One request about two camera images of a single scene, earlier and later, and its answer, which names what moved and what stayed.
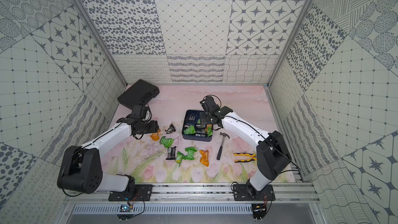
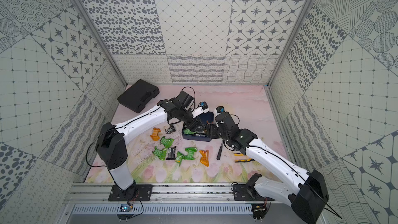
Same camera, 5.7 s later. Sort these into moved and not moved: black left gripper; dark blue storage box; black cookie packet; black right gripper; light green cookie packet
Moved: black right gripper; black left gripper
Not moved: dark blue storage box; light green cookie packet; black cookie packet
